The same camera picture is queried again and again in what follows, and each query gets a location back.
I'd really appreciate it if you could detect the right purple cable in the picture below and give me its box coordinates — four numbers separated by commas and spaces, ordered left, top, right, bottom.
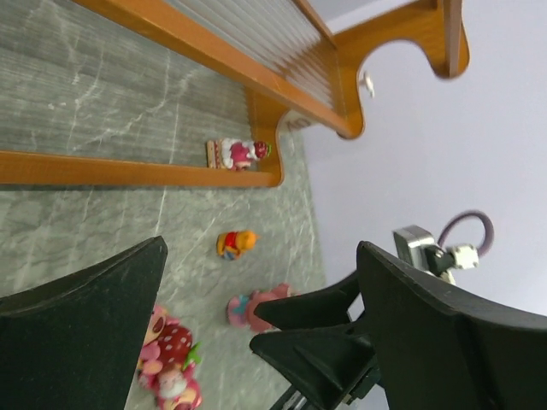
438, 208, 496, 260

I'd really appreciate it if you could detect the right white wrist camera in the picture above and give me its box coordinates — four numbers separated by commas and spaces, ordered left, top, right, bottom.
392, 225, 479, 285

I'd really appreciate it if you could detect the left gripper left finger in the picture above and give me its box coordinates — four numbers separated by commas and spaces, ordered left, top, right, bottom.
1, 237, 168, 409

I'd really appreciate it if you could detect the pink bear blue glasses toy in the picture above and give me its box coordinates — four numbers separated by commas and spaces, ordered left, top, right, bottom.
226, 283, 297, 333

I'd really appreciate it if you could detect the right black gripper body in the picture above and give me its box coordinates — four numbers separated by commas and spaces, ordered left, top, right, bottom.
270, 365, 384, 410

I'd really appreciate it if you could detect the orange wooden shelf rack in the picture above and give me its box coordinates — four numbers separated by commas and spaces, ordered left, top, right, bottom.
1, 1, 469, 189

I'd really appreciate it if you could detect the pink bear strawberry hat toy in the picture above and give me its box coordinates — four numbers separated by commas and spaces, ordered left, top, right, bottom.
150, 368, 203, 410

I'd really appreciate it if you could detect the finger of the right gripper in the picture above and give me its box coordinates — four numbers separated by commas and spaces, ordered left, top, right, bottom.
250, 322, 379, 406
254, 271, 361, 331

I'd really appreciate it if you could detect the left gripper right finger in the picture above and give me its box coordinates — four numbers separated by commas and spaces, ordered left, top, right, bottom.
356, 242, 546, 409

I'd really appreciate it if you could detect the orange bear toy right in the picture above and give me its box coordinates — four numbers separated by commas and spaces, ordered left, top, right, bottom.
216, 230, 260, 261

